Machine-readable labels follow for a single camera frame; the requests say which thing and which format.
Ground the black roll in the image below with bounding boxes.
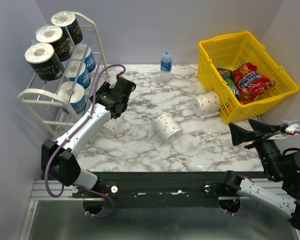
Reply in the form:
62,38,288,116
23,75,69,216
24,42,65,82
35,25,72,62
51,11,83,45

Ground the green snack bag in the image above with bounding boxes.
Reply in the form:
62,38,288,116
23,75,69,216
217,68,241,101

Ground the yellow plastic shopping basket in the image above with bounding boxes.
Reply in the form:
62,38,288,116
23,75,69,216
197,31,299,124

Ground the red snack bag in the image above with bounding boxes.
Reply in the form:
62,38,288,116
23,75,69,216
231,62,275,105

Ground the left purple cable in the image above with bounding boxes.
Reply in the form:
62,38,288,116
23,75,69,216
44,64,127,218

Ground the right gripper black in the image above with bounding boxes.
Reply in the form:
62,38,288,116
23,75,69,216
227,117,284,180

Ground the white metal shelf rack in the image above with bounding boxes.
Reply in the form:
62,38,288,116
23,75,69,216
17,11,107,139

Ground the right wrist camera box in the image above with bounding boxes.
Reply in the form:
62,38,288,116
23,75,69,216
269,118,300,139

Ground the clear water bottle blue label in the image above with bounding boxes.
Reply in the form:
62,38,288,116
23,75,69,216
160,51,172,82

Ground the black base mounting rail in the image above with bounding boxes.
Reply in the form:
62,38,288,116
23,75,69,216
73,171,229,212

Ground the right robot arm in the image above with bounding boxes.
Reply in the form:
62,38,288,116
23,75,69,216
220,119,300,231

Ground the floral roll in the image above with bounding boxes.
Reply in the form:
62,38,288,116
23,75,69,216
100,116,123,137
191,91,221,119
153,113,183,144

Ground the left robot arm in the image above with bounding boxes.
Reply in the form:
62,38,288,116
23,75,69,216
41,76,136,198

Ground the blue sea monsters roll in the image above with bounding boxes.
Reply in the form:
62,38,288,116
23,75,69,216
72,43,96,73

